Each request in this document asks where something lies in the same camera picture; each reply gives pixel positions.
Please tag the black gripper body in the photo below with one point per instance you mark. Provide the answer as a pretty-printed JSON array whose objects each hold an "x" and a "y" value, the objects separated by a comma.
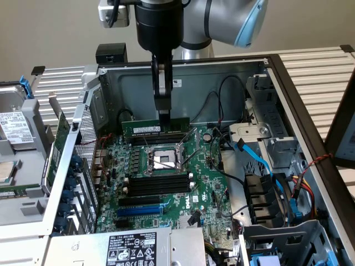
[{"x": 159, "y": 25}]

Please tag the green RAM stick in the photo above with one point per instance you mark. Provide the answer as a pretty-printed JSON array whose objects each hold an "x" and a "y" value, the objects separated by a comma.
[
  {"x": 138, "y": 128},
  {"x": 8, "y": 194}
]

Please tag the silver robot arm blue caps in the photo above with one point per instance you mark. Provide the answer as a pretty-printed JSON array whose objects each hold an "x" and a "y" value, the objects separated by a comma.
[{"x": 222, "y": 22}]

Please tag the black RAM slot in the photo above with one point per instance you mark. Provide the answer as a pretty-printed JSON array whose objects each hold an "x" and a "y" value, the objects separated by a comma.
[
  {"x": 159, "y": 182},
  {"x": 159, "y": 186},
  {"x": 159, "y": 177},
  {"x": 159, "y": 191},
  {"x": 144, "y": 138},
  {"x": 158, "y": 142}
]

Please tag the open grey PC case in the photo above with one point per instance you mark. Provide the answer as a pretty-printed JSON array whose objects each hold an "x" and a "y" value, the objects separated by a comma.
[{"x": 194, "y": 105}]

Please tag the thin metal locking lever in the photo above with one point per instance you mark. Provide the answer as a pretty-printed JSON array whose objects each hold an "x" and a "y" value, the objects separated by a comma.
[
  {"x": 147, "y": 141},
  {"x": 162, "y": 164}
]

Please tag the black box device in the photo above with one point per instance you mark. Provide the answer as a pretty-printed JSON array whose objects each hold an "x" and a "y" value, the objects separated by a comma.
[{"x": 111, "y": 51}]

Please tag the round coin battery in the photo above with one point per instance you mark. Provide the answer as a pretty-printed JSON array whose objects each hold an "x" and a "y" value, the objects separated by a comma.
[{"x": 207, "y": 137}]

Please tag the silver CPU socket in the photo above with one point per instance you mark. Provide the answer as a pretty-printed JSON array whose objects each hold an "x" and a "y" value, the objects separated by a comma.
[{"x": 163, "y": 160}]

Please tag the green motherboard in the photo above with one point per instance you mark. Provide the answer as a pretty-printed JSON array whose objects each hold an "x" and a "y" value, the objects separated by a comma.
[{"x": 205, "y": 177}]

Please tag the long black expansion slot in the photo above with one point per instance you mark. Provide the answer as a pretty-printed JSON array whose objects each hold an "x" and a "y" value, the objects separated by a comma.
[{"x": 140, "y": 200}]

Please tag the blue slot retention clip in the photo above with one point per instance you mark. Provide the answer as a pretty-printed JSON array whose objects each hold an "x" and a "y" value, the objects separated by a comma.
[
  {"x": 75, "y": 160},
  {"x": 64, "y": 210},
  {"x": 70, "y": 184},
  {"x": 60, "y": 223},
  {"x": 68, "y": 196}
]

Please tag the green graphics card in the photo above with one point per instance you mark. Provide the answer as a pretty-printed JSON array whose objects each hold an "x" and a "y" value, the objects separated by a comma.
[{"x": 59, "y": 135}]

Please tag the blue expansion slot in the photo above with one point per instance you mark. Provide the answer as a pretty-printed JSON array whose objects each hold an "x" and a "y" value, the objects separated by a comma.
[{"x": 138, "y": 212}]

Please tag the small silver heat sink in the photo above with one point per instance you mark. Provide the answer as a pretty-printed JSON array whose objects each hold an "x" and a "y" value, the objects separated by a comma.
[{"x": 184, "y": 221}]

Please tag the grey metal disk bay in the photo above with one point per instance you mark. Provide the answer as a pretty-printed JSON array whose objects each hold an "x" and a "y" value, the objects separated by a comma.
[{"x": 280, "y": 155}]

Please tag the short black expansion slot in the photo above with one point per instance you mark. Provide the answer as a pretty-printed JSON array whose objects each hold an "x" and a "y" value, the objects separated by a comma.
[{"x": 122, "y": 224}]

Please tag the black table corner cap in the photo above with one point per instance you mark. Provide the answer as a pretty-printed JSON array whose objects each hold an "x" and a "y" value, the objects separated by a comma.
[
  {"x": 38, "y": 70},
  {"x": 347, "y": 48}
]

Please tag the grey parts rack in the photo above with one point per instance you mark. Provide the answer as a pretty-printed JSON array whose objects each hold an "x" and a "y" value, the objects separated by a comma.
[{"x": 30, "y": 116}]

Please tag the silver hard disk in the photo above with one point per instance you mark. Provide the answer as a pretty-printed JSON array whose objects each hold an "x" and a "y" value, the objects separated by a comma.
[{"x": 14, "y": 127}]

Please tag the silver power supply with label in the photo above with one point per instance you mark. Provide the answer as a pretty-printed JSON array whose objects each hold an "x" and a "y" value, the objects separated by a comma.
[{"x": 83, "y": 249}]

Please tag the silver CPU chip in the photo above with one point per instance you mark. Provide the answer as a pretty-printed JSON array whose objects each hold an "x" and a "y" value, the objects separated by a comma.
[{"x": 4, "y": 171}]

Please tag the grey metal disk cage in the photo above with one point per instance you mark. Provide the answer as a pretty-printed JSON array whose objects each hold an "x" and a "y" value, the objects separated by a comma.
[{"x": 277, "y": 241}]

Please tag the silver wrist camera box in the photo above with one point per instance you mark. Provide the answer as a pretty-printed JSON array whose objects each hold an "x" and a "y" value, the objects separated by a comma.
[{"x": 123, "y": 16}]

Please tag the metal socket cover frame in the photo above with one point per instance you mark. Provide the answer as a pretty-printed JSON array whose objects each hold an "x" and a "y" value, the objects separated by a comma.
[{"x": 195, "y": 130}]

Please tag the blue plastic disk rail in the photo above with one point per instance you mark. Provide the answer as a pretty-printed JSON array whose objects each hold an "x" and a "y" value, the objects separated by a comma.
[{"x": 27, "y": 88}]

